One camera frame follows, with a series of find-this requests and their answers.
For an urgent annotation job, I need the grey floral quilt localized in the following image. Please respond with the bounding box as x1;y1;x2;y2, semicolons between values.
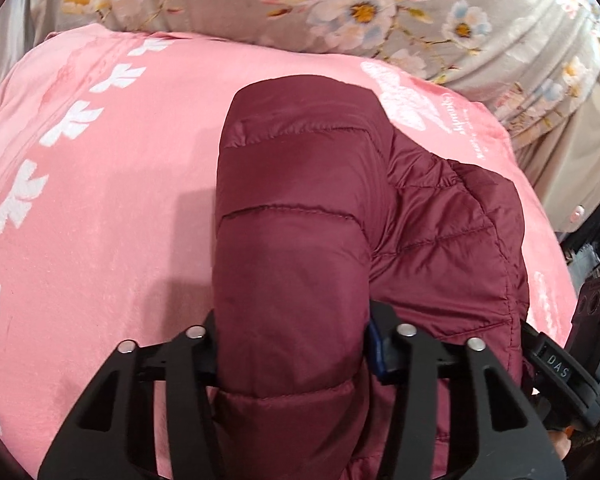
27;0;600;133

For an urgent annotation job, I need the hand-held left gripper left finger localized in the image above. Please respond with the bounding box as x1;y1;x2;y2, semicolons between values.
37;310;221;480

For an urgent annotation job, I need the white bed sheet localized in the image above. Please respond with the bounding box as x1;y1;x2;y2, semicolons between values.
0;0;51;128

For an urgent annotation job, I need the person's right hand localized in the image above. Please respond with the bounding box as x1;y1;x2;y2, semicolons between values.
550;427;575;467

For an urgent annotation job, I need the dark clothes pile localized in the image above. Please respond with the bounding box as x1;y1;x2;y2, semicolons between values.
560;197;600;311

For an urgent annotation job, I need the maroon puffer jacket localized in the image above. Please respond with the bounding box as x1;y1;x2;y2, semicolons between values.
211;74;548;480

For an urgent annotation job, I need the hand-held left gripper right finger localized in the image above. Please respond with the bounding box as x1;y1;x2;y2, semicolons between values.
366;301;567;480

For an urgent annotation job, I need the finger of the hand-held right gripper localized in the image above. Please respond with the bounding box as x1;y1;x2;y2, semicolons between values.
521;320;600;431

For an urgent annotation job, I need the beige cloth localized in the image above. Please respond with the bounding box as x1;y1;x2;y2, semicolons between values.
512;105;600;246

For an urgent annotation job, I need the pink printed blanket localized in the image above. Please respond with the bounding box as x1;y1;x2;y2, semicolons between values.
0;24;578;480

